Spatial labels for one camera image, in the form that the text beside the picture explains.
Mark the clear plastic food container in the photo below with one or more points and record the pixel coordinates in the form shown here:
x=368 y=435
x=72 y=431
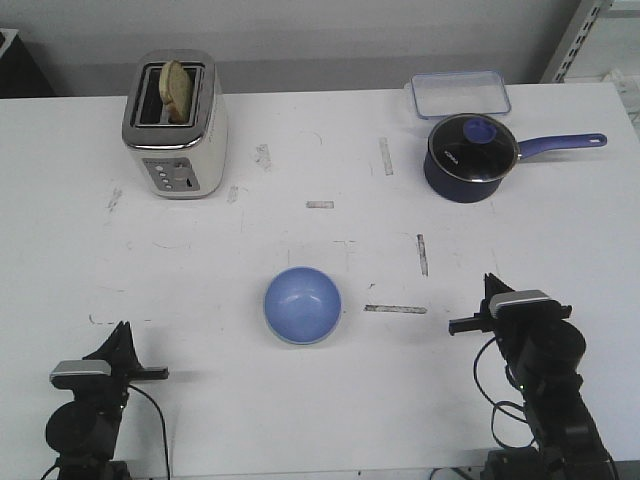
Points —
x=442 y=94

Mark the black object at left edge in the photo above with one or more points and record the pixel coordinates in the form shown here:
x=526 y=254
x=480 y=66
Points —
x=21 y=77

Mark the glass pot lid blue knob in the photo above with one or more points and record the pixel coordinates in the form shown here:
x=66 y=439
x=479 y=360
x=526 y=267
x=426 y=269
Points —
x=473 y=147

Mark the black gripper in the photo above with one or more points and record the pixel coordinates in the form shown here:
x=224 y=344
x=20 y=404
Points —
x=110 y=396
x=513 y=324

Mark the blue bowl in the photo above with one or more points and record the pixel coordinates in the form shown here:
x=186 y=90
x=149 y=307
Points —
x=302 y=305

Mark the white metal shelf upright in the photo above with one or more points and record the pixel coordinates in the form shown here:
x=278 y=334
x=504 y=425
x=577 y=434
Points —
x=573 y=39

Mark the dark blue saucepan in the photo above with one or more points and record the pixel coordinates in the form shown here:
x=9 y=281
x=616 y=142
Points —
x=461 y=191

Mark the toast slice in toaster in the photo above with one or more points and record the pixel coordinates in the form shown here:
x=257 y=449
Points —
x=175 y=89

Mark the white silver toaster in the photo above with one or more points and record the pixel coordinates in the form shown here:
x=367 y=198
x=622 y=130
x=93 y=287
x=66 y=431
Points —
x=179 y=161

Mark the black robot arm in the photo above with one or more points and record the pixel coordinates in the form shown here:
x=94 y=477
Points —
x=542 y=351
x=84 y=431

